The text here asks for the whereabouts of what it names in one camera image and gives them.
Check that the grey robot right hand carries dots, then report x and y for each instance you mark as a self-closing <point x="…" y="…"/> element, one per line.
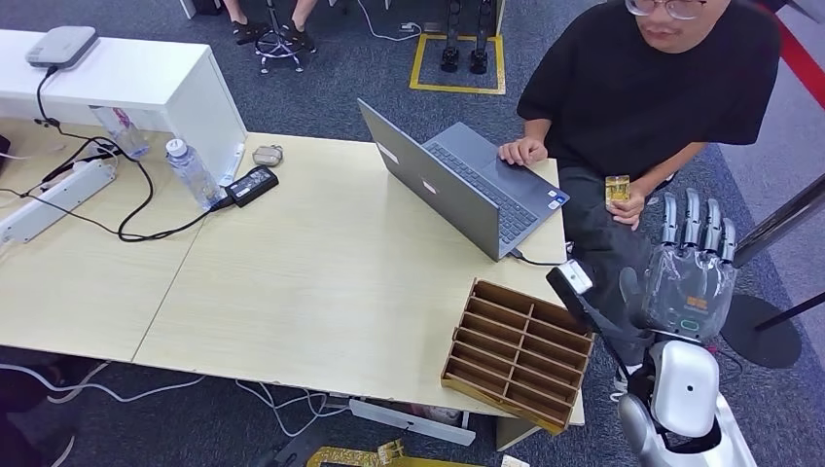
<point x="689" y="290"/>

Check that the person's left hand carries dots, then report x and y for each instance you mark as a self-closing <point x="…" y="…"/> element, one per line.
<point x="630" y="213"/>

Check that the person's right hand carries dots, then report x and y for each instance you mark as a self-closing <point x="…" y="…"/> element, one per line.
<point x="523" y="152"/>

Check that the gold card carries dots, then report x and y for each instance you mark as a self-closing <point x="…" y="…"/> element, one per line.
<point x="617" y="189"/>

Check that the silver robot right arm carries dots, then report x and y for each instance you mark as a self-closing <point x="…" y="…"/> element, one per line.
<point x="683" y="393"/>

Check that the person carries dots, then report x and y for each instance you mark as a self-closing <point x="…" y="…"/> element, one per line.
<point x="644" y="90"/>
<point x="296" y="29"/>

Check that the brown wooden card organizer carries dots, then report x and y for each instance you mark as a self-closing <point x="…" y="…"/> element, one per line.
<point x="515" y="354"/>

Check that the grey laptop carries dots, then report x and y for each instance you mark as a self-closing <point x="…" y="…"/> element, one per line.
<point x="451" y="187"/>

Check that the thin black stanchion pole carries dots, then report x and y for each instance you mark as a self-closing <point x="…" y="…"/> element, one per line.
<point x="789" y="312"/>

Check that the chrome stanchion pole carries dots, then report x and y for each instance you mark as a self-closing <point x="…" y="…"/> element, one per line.
<point x="783" y="222"/>

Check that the black robot leg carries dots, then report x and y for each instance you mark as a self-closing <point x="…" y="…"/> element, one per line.
<point x="479" y="39"/>
<point x="450" y="39"/>

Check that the eyeglasses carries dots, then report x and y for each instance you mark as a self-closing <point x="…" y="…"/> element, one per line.
<point x="667" y="8"/>

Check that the white table leg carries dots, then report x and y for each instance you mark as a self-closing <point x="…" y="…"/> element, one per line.
<point x="512" y="435"/>

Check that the red barrier belt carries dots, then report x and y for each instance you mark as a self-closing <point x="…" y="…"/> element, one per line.
<point x="802" y="61"/>

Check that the small grey earbuds case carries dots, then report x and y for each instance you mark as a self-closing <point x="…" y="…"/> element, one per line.
<point x="267" y="156"/>

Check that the wheeled stool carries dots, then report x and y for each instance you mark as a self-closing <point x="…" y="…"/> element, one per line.
<point x="278" y="48"/>

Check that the black power adapter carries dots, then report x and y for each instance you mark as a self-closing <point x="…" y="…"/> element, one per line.
<point x="251" y="186"/>

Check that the white bar under table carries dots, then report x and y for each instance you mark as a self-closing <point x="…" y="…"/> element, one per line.
<point x="412" y="422"/>

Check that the clear bottle with white cap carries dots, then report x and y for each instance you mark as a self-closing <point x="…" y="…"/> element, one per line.
<point x="192" y="174"/>

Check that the yellow patterned floor piece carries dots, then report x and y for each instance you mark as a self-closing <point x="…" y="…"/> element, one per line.
<point x="361" y="457"/>

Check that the white shelf box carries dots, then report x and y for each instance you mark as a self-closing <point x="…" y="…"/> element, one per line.
<point x="142" y="84"/>

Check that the clear bottle with red label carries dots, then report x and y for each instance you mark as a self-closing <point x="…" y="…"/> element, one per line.
<point x="121" y="132"/>

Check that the white power strip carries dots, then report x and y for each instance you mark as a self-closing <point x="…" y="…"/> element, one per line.
<point x="55" y="200"/>

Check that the flat grey device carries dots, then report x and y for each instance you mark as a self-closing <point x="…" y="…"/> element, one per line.
<point x="61" y="46"/>

